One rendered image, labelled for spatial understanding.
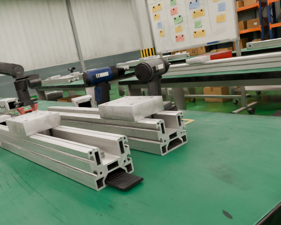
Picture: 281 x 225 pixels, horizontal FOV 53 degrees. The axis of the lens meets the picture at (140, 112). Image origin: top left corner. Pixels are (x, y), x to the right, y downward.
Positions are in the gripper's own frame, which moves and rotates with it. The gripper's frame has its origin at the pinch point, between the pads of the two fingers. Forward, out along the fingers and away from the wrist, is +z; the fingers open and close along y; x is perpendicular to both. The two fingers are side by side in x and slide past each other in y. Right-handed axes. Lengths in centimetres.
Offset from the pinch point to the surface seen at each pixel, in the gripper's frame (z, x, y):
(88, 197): 3, -100, -26
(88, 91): 17, 178, 141
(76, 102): -4.7, -28.5, 13.3
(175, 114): -5, -100, 2
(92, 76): -16, -52, 11
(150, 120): -5, -97, -4
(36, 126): -7, -68, -21
